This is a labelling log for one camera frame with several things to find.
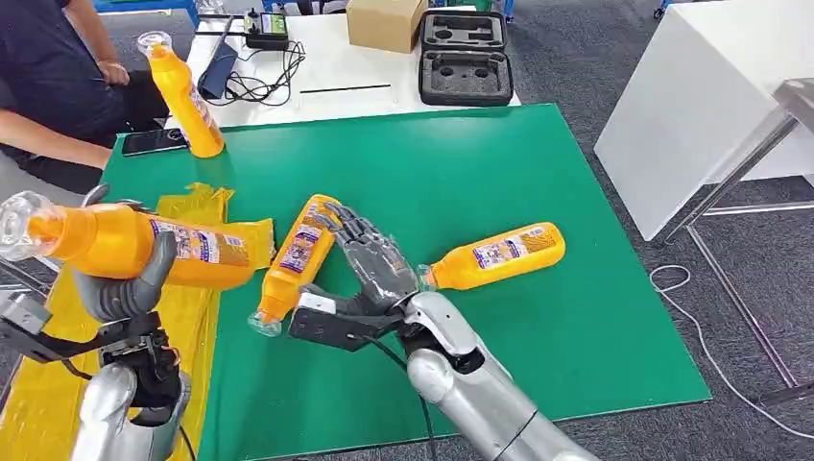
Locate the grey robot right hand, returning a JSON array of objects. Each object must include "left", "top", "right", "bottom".
[{"left": 299, "top": 202, "right": 421, "bottom": 318}]

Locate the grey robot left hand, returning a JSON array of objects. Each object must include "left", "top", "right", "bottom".
[{"left": 71, "top": 184, "right": 180, "bottom": 324}]

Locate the orange drink bottle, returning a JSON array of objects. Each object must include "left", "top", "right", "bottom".
[
  {"left": 418, "top": 222, "right": 567, "bottom": 293},
  {"left": 0, "top": 190, "right": 257, "bottom": 292},
  {"left": 136, "top": 30, "right": 226, "bottom": 159},
  {"left": 248, "top": 193, "right": 345, "bottom": 338}
]

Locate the yellow sheet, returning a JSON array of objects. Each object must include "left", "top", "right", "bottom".
[{"left": 0, "top": 182, "right": 275, "bottom": 461}]

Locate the green mat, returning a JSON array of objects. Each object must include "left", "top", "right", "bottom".
[{"left": 100, "top": 103, "right": 712, "bottom": 461}]

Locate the black smartphone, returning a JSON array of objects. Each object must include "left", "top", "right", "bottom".
[{"left": 122, "top": 128, "right": 189, "bottom": 158}]

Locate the thin black strip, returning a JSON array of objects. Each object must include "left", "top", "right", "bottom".
[{"left": 299, "top": 84, "right": 393, "bottom": 95}]

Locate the white table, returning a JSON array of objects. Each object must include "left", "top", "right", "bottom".
[{"left": 163, "top": 6, "right": 521, "bottom": 132}]

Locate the open black foam case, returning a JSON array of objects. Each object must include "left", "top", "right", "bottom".
[{"left": 418, "top": 9, "right": 515, "bottom": 108}]

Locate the person's left hand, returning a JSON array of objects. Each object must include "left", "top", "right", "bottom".
[{"left": 98, "top": 60, "right": 132, "bottom": 87}]

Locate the cardboard box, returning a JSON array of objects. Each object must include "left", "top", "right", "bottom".
[{"left": 345, "top": 0, "right": 429, "bottom": 55}]

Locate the dark blue pouch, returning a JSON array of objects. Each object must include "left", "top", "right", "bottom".
[{"left": 197, "top": 40, "right": 240, "bottom": 100}]

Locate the person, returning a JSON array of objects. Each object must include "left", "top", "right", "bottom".
[{"left": 0, "top": 0, "right": 173, "bottom": 195}]

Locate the white cabinet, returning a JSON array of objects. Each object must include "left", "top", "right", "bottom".
[{"left": 592, "top": 0, "right": 814, "bottom": 243}]

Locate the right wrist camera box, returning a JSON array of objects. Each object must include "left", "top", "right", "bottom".
[{"left": 287, "top": 291, "right": 383, "bottom": 352}]

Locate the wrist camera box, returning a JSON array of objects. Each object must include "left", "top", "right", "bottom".
[
  {"left": 287, "top": 291, "right": 383, "bottom": 352},
  {"left": 0, "top": 291, "right": 54, "bottom": 357}
]

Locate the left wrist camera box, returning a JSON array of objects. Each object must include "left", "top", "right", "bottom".
[{"left": 0, "top": 291, "right": 54, "bottom": 357}]

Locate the black cable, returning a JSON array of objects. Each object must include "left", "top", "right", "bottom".
[{"left": 216, "top": 40, "right": 308, "bottom": 108}]

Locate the blue frame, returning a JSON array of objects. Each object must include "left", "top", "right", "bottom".
[{"left": 91, "top": 0, "right": 202, "bottom": 27}]

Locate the white floor cable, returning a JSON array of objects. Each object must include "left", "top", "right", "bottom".
[{"left": 648, "top": 263, "right": 814, "bottom": 442}]

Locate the metal table frame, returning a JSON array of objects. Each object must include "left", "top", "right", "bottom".
[{"left": 655, "top": 77, "right": 814, "bottom": 408}]

